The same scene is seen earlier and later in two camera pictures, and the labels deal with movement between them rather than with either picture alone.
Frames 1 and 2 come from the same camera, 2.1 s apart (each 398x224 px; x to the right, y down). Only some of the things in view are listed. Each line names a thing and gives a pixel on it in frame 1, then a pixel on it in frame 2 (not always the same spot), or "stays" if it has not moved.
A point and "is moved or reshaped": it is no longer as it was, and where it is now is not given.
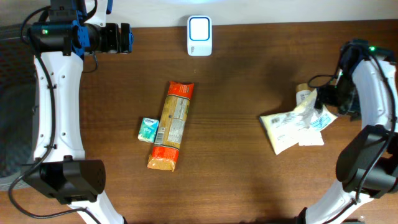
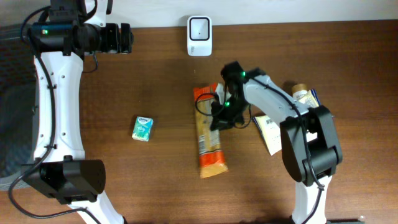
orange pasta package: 171,126 to 210,156
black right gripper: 322,97 to 219,122
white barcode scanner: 199,35 stays
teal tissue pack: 148,129 is moved or reshaped
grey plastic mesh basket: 17,66 stays
